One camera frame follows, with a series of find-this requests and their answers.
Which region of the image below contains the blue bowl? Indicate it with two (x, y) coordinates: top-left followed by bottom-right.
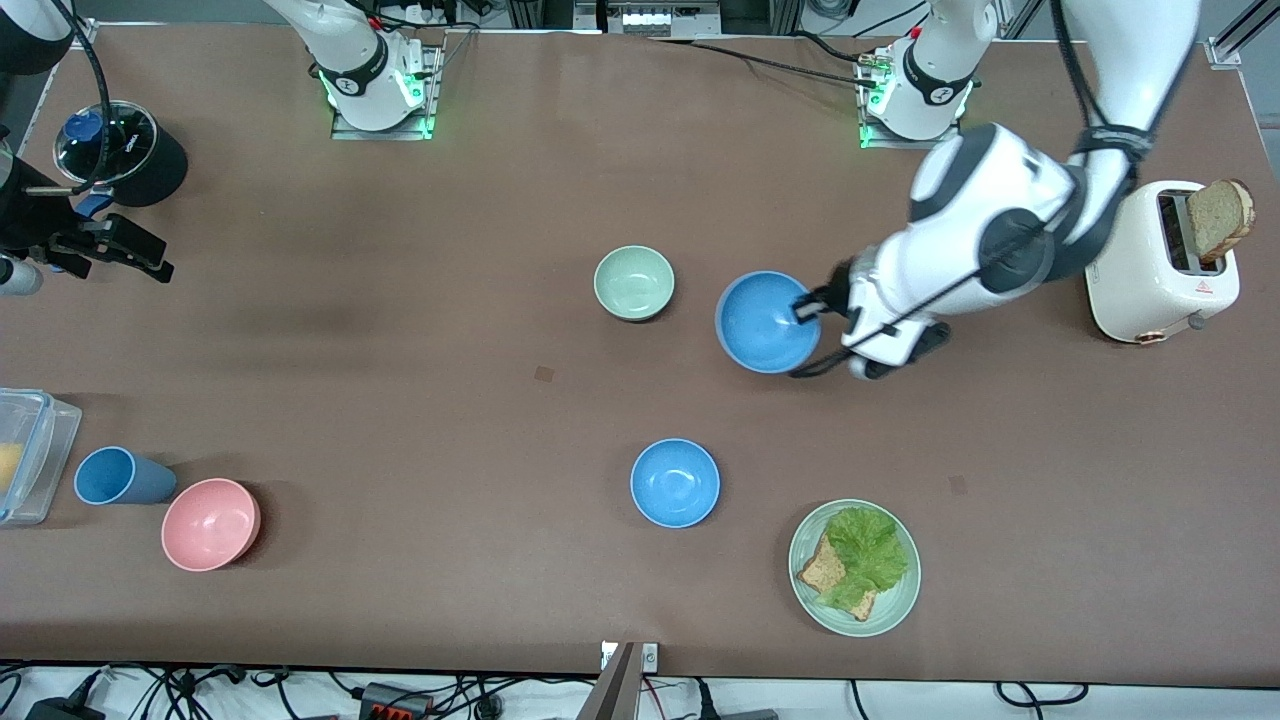
(630, 438), (721, 529)
(715, 270), (823, 375)

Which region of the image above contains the green bowl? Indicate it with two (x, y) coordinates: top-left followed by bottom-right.
(593, 245), (676, 323)

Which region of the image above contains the pink bowl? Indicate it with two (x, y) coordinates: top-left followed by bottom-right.
(161, 478), (263, 573)

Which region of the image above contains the glass lid with blue knob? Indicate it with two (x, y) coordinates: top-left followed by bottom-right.
(53, 100), (159, 187)

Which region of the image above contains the blue cup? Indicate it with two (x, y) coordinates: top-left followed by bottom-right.
(73, 446), (179, 507)

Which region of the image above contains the clear plastic container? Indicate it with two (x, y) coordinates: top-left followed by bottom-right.
(0, 388), (83, 527)

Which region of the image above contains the green lettuce leaf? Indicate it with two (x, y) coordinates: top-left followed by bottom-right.
(815, 506), (911, 611)

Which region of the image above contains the brown bread slice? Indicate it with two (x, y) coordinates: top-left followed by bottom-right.
(797, 535), (879, 623)

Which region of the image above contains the green plate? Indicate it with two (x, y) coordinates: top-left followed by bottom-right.
(788, 498), (922, 638)

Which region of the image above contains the white toaster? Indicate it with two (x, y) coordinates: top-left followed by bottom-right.
(1085, 180), (1241, 346)

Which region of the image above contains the white socket strip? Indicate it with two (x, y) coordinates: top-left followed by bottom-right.
(600, 0), (721, 39)

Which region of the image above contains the toasted bread slice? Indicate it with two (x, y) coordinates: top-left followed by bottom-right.
(1187, 178), (1256, 266)

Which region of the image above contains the black red power adapter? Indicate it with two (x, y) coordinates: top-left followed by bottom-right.
(358, 683), (433, 720)

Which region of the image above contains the black pot with blue handle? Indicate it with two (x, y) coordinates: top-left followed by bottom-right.
(52, 100), (189, 223)

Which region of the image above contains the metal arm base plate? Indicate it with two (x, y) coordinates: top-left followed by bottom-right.
(858, 50), (966, 153)
(330, 45), (444, 141)

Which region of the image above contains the black braided cable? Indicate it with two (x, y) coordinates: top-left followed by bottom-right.
(650, 35), (883, 91)

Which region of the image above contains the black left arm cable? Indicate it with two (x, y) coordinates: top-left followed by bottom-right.
(790, 0), (1203, 379)

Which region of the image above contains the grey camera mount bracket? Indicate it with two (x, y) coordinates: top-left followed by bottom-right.
(578, 640), (661, 720)

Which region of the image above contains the black looped cable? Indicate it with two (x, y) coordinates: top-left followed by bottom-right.
(995, 682), (1091, 709)

